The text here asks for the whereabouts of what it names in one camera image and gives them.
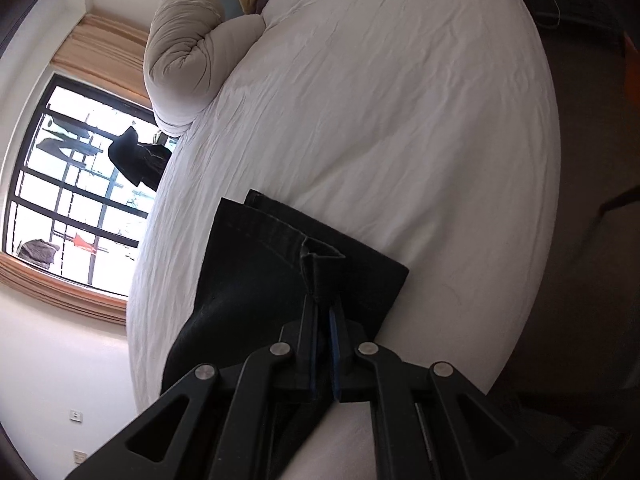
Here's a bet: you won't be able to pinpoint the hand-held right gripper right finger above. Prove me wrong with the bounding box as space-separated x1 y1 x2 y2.
327 304 568 480

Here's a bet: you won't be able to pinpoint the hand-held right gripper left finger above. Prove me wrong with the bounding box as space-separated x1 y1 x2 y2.
64 296 322 480

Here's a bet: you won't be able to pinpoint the black denim pants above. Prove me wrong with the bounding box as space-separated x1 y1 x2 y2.
161 189 410 480

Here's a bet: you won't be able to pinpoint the bed with white sheet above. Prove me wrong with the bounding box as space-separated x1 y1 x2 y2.
125 0 561 480

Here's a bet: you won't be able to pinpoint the beige curtain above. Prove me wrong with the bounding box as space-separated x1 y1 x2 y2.
50 12 153 103
0 252 130 327

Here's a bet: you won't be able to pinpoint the black hanging jacket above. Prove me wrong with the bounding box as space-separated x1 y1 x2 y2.
108 126 173 192

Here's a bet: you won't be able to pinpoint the black-framed balcony window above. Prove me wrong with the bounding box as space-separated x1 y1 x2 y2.
2 74 173 298

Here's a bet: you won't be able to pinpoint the grey hanging garment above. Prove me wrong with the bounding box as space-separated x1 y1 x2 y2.
17 239 60 267

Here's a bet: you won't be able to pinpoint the rolled white duvet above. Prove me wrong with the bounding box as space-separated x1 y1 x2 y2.
144 0 266 137

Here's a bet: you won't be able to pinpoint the dark hanging clothes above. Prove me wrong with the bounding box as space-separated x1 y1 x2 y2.
36 115 108 161

